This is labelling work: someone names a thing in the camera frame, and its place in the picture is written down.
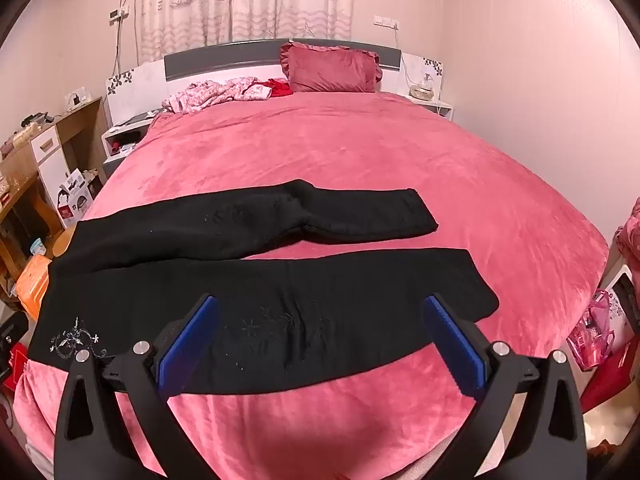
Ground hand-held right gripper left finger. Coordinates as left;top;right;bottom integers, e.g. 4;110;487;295
54;294;221;480

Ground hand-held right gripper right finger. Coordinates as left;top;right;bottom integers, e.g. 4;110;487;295
422;294;587;480

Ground black pants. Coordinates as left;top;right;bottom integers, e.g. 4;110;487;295
27;179;501;395

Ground pink plastic bag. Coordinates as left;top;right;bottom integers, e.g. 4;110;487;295
566;290;618;371

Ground round wooden stool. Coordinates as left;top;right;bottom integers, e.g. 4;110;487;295
51;225;78;261

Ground orange bag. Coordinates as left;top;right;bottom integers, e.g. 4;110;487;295
15;255;53;321

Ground red bag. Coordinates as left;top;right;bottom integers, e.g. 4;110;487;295
0;342;31;391

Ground printed cardboard box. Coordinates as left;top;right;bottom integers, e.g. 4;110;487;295
54;169;103;228

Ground pink clothes pile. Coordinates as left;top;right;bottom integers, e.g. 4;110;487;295
614;197;640;276

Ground white nightstand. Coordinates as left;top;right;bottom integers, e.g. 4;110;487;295
400;91;453;121
101;110;166;176

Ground pink bed blanket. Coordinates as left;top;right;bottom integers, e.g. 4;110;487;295
12;91;610;480

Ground pink floral cloth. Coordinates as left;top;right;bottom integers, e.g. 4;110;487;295
162;76;273;114

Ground glass teapot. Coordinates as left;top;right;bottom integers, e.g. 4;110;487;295
409;72;435;98

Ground red cloth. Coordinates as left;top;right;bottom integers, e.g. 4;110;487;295
255;78;293;99

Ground grey and white headboard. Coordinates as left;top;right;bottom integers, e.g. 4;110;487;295
105;39;445;126

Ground pink ruffled pillow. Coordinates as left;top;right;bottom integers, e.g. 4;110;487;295
280;42;383;93

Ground printed curtain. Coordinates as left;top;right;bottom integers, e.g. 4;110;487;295
137;0;358;61

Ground hanging cable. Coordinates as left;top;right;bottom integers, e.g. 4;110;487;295
112;0;138;76

